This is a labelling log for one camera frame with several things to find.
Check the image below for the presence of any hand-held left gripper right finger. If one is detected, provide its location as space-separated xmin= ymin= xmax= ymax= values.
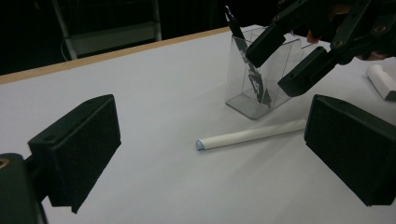
xmin=304 ymin=93 xmax=396 ymax=207

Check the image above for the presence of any white eraser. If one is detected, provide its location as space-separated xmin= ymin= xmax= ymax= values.
xmin=365 ymin=63 xmax=396 ymax=103

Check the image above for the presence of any clear plastic pen holder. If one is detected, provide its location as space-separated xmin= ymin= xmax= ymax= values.
xmin=225 ymin=26 xmax=319 ymax=121

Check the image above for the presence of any grey metal stand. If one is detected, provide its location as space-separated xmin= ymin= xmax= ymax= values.
xmin=50 ymin=0 xmax=163 ymax=61

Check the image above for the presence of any white table sheet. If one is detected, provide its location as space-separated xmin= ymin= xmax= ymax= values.
xmin=0 ymin=24 xmax=396 ymax=224

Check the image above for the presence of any black pen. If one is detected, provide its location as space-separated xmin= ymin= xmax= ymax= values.
xmin=224 ymin=5 xmax=273 ymax=108

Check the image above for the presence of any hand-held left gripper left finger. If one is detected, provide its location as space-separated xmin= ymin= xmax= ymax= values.
xmin=27 ymin=93 xmax=122 ymax=215

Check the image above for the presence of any white pen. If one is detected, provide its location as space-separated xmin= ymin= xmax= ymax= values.
xmin=195 ymin=119 xmax=308 ymax=151

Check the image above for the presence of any wooden table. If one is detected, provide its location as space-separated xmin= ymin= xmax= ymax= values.
xmin=0 ymin=26 xmax=232 ymax=86

